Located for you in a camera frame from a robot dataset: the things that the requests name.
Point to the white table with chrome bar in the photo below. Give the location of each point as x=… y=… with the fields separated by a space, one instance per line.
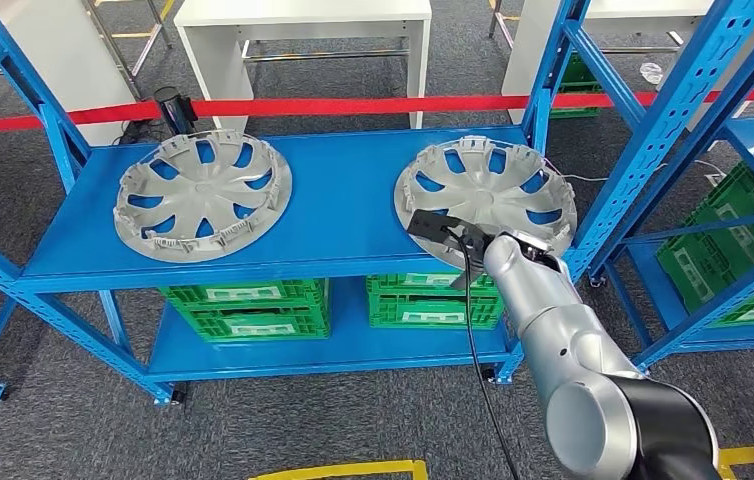
x=218 y=66

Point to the chrome metal stool frame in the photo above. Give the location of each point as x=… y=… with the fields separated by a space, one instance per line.
x=115 y=53

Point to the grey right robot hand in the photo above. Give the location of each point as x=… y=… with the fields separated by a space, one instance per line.
x=466 y=275

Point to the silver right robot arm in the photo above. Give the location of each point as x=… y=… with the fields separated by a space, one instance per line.
x=549 y=318

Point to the grey plastic hubcap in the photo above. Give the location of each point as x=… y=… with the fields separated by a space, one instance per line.
x=490 y=192
x=201 y=195

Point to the black barrier post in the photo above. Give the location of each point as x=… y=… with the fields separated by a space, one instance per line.
x=175 y=109

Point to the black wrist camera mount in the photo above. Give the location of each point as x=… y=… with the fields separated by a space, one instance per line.
x=426 y=225

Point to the red barrier tape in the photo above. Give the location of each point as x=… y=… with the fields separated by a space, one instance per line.
x=350 y=106

